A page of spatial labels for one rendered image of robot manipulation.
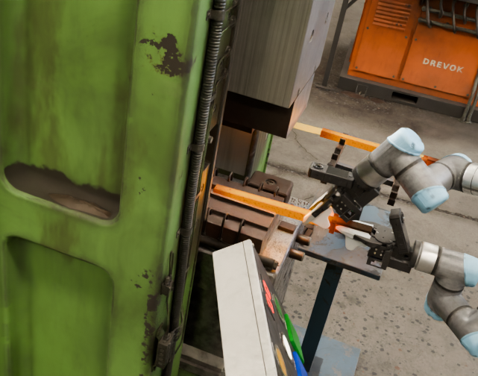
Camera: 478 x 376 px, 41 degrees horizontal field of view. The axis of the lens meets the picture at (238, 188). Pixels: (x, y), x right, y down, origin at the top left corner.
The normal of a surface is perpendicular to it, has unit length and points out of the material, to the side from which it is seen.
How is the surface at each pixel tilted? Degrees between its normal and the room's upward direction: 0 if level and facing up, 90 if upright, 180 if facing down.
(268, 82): 90
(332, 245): 0
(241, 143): 90
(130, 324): 90
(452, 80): 90
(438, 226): 0
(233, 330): 30
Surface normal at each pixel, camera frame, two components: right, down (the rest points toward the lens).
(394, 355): 0.16, -0.83
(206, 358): -0.10, -0.30
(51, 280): -0.32, 0.47
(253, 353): -0.35, -0.76
